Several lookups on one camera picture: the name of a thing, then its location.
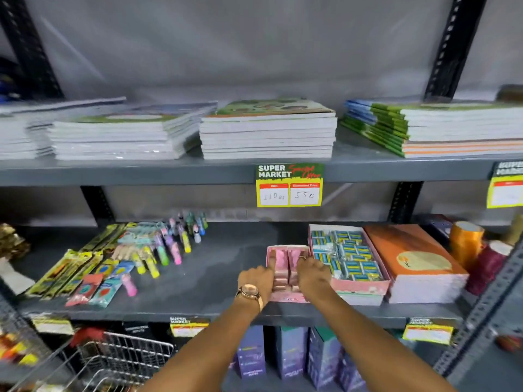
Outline person's left hand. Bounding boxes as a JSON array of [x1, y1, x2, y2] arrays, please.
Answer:
[[237, 256, 277, 310]]

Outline person's right hand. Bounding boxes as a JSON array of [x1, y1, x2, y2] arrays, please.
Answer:
[[296, 256, 333, 305]]

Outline pink eraser display box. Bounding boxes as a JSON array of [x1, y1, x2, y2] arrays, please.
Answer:
[[266, 245, 313, 304]]

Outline person's left forearm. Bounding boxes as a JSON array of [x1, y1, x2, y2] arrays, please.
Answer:
[[138, 297, 267, 392]]

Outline person's right forearm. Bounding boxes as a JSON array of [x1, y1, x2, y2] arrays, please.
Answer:
[[306, 289, 459, 392]]

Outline row of pink erasers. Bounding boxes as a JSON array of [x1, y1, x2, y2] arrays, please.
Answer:
[[273, 248, 308, 292]]

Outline rose gold wristwatch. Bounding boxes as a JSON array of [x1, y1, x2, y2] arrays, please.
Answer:
[[235, 284, 264, 313]]

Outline pink box of blue packets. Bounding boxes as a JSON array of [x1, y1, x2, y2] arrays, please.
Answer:
[[308, 223, 391, 307]]

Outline yellow green price label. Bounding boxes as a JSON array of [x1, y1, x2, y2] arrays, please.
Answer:
[[486, 161, 523, 209], [256, 163, 325, 208], [169, 317, 210, 338], [30, 314, 75, 336], [402, 318, 454, 346]]

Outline purple cardboard box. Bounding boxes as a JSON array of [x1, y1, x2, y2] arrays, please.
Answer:
[[232, 325, 266, 379], [275, 326, 309, 380], [337, 350, 369, 392], [306, 327, 342, 389]]

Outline group of pastel glue sticks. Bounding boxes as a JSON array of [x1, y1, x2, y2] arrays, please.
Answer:
[[111, 210, 209, 298]]

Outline stack of orange cover pads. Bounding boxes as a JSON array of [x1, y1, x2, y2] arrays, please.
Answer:
[[364, 223, 470, 304]]

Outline stack of green cover notebooks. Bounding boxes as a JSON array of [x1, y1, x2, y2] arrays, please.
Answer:
[[199, 98, 338, 161]]

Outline dark blue box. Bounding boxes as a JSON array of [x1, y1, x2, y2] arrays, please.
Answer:
[[417, 214, 454, 241]]

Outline grey metal shelving unit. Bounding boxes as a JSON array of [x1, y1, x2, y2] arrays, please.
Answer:
[[0, 0, 523, 392]]

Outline blue blister packet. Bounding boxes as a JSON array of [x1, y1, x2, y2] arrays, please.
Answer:
[[88, 260, 135, 309]]

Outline gold tape roll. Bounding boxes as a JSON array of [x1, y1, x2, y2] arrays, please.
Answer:
[[449, 220, 485, 271]]

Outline maroon tape roll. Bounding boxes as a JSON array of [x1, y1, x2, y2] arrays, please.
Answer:
[[466, 240, 513, 297]]

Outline pink blister packet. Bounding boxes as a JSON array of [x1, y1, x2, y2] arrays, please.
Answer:
[[65, 274, 104, 308]]

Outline stack of green-spined notebooks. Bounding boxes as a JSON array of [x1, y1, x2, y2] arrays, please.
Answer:
[[340, 99, 523, 159]]

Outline stack of plastic-wrapped notebooks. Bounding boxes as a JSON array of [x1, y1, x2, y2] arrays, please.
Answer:
[[46, 102, 218, 161]]

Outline group of yellow pencil packets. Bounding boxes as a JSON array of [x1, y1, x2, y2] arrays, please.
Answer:
[[25, 222, 138, 301]]

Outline beige tape roll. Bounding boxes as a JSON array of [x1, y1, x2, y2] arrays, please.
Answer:
[[504, 214, 523, 247]]

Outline gold foil decoration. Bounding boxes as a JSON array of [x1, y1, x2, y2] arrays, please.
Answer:
[[0, 223, 31, 262]]

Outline stack of white-edged notebooks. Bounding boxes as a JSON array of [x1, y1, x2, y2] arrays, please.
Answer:
[[0, 97, 127, 161]]

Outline wire shopping basket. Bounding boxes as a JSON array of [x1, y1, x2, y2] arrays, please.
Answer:
[[7, 327, 176, 392]]

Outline grey perforated rack post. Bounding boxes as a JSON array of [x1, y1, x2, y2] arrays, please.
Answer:
[[432, 240, 523, 379]]

